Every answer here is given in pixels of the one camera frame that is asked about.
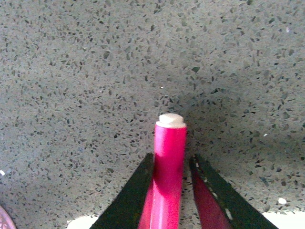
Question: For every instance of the pink mesh pen cup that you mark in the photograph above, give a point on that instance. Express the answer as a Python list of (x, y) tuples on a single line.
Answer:
[(5, 220)]

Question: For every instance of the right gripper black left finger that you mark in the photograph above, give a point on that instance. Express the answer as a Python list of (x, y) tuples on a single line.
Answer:
[(126, 210)]

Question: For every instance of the pink marker pen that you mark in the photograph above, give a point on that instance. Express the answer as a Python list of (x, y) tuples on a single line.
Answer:
[(163, 200)]

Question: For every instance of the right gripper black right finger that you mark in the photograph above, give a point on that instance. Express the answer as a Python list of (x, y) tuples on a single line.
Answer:
[(219, 206)]

